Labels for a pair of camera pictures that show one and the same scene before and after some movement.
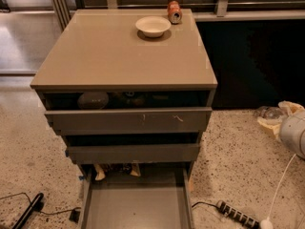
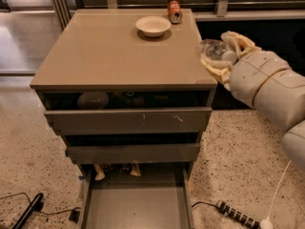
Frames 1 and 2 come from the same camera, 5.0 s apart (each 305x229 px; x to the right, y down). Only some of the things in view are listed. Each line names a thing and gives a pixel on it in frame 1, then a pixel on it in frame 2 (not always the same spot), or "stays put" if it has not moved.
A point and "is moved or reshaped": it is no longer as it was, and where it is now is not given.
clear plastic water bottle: (269, 112) is moved or reshaped
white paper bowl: (152, 26) stays put
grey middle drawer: (133, 153) stays put
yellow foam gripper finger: (290, 107) → (240, 42)
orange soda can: (174, 12) stays put
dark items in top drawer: (136, 100) stays put
